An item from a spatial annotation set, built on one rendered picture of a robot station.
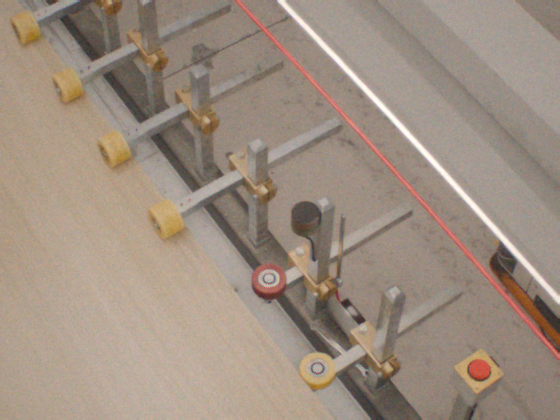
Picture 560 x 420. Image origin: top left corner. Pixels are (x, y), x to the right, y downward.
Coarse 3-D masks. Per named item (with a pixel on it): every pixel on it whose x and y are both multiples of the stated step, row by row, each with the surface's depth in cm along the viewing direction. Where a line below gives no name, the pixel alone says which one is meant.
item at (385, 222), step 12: (408, 204) 277; (384, 216) 275; (396, 216) 275; (408, 216) 278; (360, 228) 273; (372, 228) 273; (384, 228) 274; (348, 240) 271; (360, 240) 271; (336, 252) 269; (348, 252) 272; (288, 276) 265; (300, 276) 265; (288, 288) 266; (264, 300) 264
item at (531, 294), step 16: (496, 256) 356; (512, 256) 348; (496, 272) 356; (512, 272) 349; (528, 272) 339; (512, 288) 352; (528, 288) 344; (544, 288) 335; (528, 304) 348; (544, 304) 339; (544, 320) 344
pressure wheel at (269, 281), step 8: (264, 264) 262; (272, 264) 262; (256, 272) 260; (264, 272) 261; (272, 272) 261; (280, 272) 260; (256, 280) 259; (264, 280) 260; (272, 280) 259; (280, 280) 259; (256, 288) 258; (264, 288) 258; (272, 288) 258; (280, 288) 258; (264, 296) 259; (272, 296) 259; (280, 296) 260
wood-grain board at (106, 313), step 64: (0, 0) 309; (0, 64) 296; (64, 64) 296; (0, 128) 284; (64, 128) 284; (0, 192) 273; (64, 192) 273; (128, 192) 273; (0, 256) 262; (64, 256) 263; (128, 256) 263; (192, 256) 263; (0, 320) 253; (64, 320) 253; (128, 320) 253; (192, 320) 254; (256, 320) 254; (0, 384) 244; (64, 384) 244; (128, 384) 244; (192, 384) 245; (256, 384) 245
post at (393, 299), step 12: (396, 288) 230; (384, 300) 232; (396, 300) 229; (384, 312) 235; (396, 312) 234; (384, 324) 238; (396, 324) 239; (384, 336) 242; (396, 336) 245; (372, 348) 252; (384, 348) 246; (384, 360) 252; (372, 372) 259; (372, 384) 264
